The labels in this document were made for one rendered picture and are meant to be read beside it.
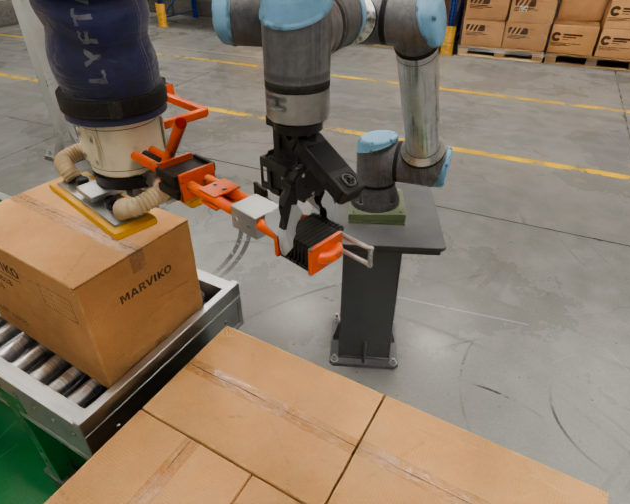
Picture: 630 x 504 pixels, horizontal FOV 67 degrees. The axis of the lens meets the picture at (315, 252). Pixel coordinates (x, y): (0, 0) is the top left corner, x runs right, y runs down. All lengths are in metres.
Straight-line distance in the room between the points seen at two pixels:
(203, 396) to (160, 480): 0.26
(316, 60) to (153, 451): 1.11
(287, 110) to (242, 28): 0.19
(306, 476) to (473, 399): 1.11
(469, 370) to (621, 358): 0.74
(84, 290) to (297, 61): 0.91
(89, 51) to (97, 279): 0.58
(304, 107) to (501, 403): 1.84
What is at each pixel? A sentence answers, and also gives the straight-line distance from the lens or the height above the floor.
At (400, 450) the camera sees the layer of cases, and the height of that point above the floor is 0.54.
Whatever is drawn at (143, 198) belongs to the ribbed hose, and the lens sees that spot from 1.06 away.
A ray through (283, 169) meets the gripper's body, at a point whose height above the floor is 1.41.
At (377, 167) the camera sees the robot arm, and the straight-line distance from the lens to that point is 1.75.
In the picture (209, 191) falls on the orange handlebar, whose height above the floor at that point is 1.29.
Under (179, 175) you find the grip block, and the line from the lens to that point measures 0.96.
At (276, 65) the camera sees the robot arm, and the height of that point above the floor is 1.56.
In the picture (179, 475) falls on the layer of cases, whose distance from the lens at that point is 1.38.
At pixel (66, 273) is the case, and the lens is 1.40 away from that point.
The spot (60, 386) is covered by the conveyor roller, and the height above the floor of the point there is 0.54.
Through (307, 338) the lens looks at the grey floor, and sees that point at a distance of 2.40.
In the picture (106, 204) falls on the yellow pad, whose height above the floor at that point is 1.19.
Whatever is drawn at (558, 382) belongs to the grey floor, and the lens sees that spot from 2.47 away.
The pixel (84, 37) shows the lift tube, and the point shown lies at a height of 1.53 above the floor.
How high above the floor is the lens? 1.71
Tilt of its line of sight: 35 degrees down
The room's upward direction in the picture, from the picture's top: straight up
